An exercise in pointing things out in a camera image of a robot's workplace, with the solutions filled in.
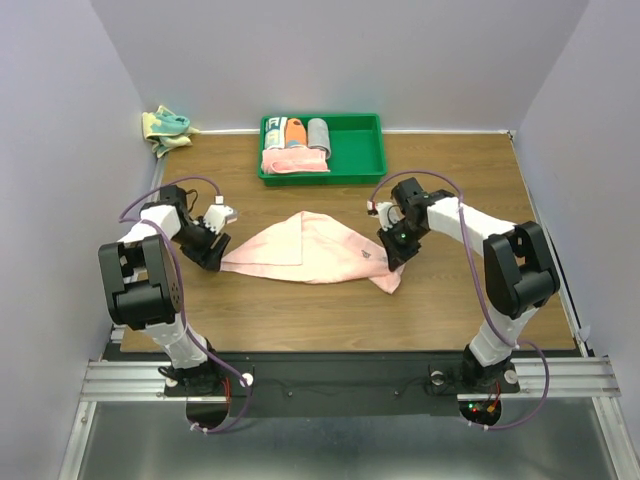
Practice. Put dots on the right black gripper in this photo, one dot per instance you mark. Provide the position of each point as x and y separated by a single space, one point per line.
395 254

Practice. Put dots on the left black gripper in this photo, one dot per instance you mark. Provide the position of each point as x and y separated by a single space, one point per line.
208 258

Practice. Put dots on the pink towel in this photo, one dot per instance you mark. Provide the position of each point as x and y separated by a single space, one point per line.
294 160
312 248

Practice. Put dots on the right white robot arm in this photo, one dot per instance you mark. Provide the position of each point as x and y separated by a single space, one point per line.
518 277

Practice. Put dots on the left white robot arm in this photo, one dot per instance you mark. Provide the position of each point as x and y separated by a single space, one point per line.
143 287

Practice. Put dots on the green plastic tray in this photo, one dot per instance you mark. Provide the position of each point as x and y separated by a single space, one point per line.
357 153

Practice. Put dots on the pink rolled towel in tray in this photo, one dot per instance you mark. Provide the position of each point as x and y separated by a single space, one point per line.
294 160

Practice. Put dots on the yellow green crumpled towel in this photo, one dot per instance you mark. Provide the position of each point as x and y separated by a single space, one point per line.
166 131

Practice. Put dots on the white green rolled towel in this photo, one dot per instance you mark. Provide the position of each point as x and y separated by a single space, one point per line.
275 133

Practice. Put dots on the orange rolled towel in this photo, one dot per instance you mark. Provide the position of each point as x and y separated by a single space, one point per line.
295 133

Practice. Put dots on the grey rolled towel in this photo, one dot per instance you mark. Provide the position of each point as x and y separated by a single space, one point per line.
318 136

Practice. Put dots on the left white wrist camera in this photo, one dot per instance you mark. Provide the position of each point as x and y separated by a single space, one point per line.
219 215

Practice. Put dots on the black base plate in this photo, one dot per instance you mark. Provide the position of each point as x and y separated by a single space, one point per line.
318 385

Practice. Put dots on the aluminium frame rail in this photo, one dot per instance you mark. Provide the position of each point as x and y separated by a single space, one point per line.
137 432

